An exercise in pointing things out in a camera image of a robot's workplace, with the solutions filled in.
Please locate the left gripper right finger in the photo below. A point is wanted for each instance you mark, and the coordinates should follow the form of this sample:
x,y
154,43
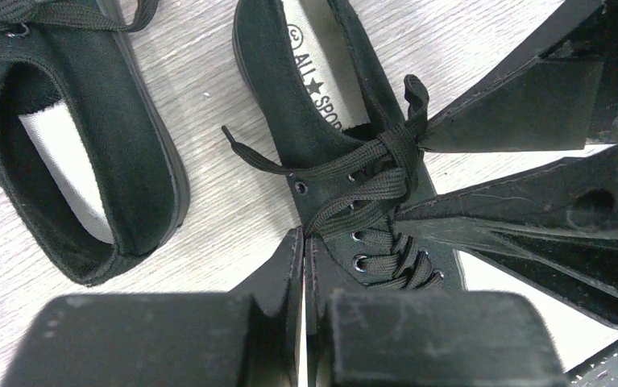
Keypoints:
x,y
363,337

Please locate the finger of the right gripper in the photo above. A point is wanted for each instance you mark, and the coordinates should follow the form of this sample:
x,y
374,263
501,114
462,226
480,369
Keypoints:
x,y
554,227
557,90

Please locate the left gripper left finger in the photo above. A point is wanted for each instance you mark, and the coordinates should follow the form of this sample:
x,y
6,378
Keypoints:
x,y
248,336

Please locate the black canvas shoe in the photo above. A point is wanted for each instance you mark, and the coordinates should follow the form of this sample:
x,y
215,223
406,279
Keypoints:
x,y
347,149
85,158

